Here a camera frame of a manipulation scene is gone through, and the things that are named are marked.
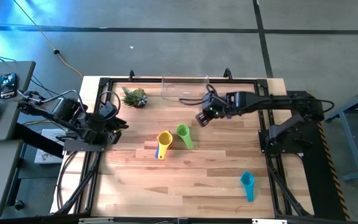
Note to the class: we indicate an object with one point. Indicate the clear plastic basket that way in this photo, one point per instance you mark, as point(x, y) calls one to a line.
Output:
point(185, 90)

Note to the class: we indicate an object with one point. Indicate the yellow measuring cup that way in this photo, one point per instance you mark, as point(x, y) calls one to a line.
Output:
point(164, 140)

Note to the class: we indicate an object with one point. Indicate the grey-blue metal table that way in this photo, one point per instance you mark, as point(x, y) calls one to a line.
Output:
point(353, 140)

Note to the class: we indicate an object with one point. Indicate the white printed paper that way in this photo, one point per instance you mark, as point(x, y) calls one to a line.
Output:
point(45, 157)

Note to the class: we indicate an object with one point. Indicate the teal measuring cup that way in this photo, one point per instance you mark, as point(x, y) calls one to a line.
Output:
point(247, 182)

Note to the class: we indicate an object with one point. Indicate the black caster wheel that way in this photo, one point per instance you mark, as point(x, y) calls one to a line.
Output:
point(19, 204)

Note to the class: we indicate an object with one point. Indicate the black table clamp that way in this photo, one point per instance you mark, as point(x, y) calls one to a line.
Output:
point(131, 74)
point(227, 73)

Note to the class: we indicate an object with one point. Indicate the green measuring cup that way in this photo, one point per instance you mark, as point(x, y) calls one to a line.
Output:
point(183, 130)

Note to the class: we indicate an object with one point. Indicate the artificial succulent plant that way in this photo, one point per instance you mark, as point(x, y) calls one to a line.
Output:
point(135, 98)

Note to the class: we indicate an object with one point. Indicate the purple measuring cup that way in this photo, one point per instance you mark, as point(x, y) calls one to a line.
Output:
point(228, 116)

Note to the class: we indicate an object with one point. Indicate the blue measuring cup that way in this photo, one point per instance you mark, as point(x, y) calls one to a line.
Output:
point(156, 153)

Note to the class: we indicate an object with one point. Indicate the black hazard-striped platform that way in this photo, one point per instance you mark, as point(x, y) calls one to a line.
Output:
point(322, 186)

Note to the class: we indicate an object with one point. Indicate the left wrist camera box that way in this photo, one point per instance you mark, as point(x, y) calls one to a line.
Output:
point(108, 110)

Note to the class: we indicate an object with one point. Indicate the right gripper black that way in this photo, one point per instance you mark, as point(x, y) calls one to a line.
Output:
point(214, 107)

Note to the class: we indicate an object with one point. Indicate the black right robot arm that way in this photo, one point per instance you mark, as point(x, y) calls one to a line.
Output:
point(275, 99)

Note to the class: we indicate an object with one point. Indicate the black metal table frame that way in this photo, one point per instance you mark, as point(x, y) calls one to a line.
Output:
point(244, 81)

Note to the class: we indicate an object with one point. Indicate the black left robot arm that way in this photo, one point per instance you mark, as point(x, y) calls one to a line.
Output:
point(67, 110)

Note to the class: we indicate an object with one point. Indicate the black smartphone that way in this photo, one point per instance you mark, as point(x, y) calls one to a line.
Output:
point(8, 85)

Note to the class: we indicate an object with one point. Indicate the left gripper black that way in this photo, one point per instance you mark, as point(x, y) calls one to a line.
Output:
point(102, 129)

